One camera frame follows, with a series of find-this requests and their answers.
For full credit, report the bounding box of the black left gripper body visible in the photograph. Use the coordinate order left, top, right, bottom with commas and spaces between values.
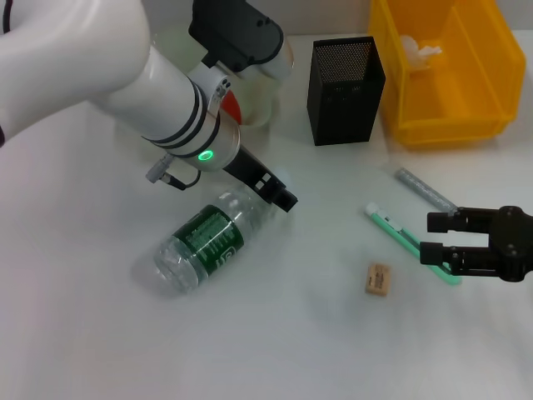
224, 146, 279, 195

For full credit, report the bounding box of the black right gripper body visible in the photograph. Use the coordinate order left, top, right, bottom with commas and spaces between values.
486, 205, 533, 283

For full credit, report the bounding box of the grey glitter pen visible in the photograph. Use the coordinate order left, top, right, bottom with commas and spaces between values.
395, 167, 459, 214

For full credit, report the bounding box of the mint green utility knife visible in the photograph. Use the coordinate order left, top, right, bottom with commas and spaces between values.
365, 202, 462, 288

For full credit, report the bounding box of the beige eraser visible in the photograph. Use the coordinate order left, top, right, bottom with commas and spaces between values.
365, 262, 392, 298

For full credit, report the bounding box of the red-orange wrinkled orange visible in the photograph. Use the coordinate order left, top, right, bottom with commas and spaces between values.
220, 89, 243, 126

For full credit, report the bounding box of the clear water bottle green label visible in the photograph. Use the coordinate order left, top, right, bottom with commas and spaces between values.
135, 186, 278, 299

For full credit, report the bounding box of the white paper ball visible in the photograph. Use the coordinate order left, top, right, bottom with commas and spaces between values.
399, 35, 445, 74

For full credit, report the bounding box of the pale green glass fruit plate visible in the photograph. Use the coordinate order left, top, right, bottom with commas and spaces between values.
224, 35, 297, 129

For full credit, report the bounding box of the black mesh pen holder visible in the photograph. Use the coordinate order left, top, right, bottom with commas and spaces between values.
306, 36, 387, 147

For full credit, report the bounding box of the yellow plastic bin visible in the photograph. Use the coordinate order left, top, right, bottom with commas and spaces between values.
368, 0, 526, 147

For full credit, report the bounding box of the left gripper cable silver plug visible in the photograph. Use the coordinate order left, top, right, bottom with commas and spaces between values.
145, 152, 201, 191

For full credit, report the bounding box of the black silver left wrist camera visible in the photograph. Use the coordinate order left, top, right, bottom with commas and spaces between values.
188, 0, 292, 80

